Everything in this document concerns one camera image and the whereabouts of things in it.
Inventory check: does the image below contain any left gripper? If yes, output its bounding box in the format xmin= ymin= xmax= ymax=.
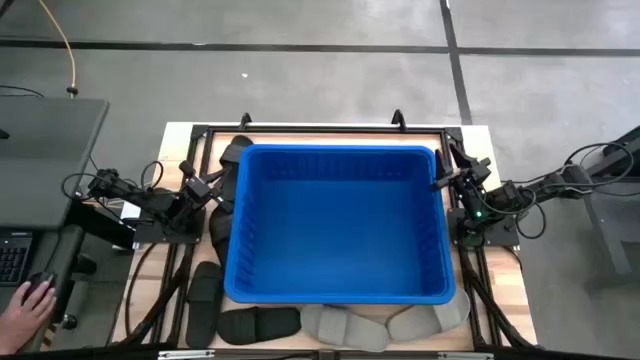
xmin=178 ymin=159 xmax=238 ymax=215

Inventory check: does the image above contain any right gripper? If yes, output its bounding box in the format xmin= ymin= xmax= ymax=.
xmin=431 ymin=142 xmax=489 ymax=224

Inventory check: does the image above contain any black slide sandal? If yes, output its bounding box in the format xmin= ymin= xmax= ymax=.
xmin=184 ymin=260 xmax=225 ymax=350
xmin=216 ymin=305 xmax=303 ymax=346
xmin=218 ymin=134 xmax=255 ymax=204
xmin=208 ymin=203 xmax=235 ymax=266

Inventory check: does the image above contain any blue plastic bin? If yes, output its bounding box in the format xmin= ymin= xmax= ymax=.
xmin=223 ymin=143 xmax=457 ymax=306

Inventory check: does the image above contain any grey slide sandal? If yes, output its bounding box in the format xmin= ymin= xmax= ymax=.
xmin=298 ymin=303 xmax=392 ymax=353
xmin=386 ymin=287 xmax=472 ymax=344

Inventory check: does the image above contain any black desk support beam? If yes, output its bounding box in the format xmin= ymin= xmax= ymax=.
xmin=67 ymin=197 xmax=136 ymax=251

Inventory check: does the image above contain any dark grey keyboard shelf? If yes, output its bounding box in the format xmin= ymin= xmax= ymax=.
xmin=0 ymin=223 xmax=87 ymax=354

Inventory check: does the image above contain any grey desk top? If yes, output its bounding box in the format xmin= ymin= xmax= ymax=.
xmin=0 ymin=96 xmax=111 ymax=230

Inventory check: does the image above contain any black computer mouse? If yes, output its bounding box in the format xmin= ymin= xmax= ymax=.
xmin=24 ymin=271 xmax=56 ymax=301

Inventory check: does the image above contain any black keyboard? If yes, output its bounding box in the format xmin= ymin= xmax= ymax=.
xmin=0 ymin=230 xmax=34 ymax=287

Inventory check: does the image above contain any person's hand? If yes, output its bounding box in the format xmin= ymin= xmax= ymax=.
xmin=0 ymin=279 xmax=57 ymax=356

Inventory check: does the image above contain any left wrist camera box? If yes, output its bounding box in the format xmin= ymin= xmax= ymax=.
xmin=187 ymin=175 xmax=214 ymax=204

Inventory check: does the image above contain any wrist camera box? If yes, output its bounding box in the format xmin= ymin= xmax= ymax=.
xmin=468 ymin=156 xmax=494 ymax=185
xmin=187 ymin=175 xmax=214 ymax=204

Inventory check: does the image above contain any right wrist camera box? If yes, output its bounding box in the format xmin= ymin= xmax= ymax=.
xmin=468 ymin=156 xmax=494 ymax=185

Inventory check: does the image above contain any black metal table frame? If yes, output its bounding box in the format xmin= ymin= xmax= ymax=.
xmin=112 ymin=123 xmax=539 ymax=351

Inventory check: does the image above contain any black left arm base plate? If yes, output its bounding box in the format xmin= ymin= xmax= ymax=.
xmin=132 ymin=207 xmax=206 ymax=246

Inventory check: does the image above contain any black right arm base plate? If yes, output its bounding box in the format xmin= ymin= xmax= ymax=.
xmin=446 ymin=207 xmax=521 ymax=247

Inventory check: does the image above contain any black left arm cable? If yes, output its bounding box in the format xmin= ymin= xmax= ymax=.
xmin=60 ymin=159 xmax=166 ymax=202

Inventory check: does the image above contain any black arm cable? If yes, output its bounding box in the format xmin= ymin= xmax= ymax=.
xmin=60 ymin=159 xmax=166 ymax=202
xmin=514 ymin=142 xmax=636 ymax=241

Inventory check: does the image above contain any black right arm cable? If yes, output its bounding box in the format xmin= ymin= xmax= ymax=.
xmin=514 ymin=142 xmax=636 ymax=241

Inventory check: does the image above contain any silver metal bracket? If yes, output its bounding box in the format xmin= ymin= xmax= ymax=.
xmin=437 ymin=351 xmax=495 ymax=360
xmin=157 ymin=349 xmax=216 ymax=360

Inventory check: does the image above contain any black side table frame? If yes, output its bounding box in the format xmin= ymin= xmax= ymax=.
xmin=552 ymin=124 xmax=640 ymax=292

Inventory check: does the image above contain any yellow cable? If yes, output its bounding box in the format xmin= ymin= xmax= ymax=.
xmin=37 ymin=0 xmax=80 ymax=97

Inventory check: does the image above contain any thin black floor cable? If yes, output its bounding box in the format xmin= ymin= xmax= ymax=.
xmin=0 ymin=84 xmax=45 ymax=99

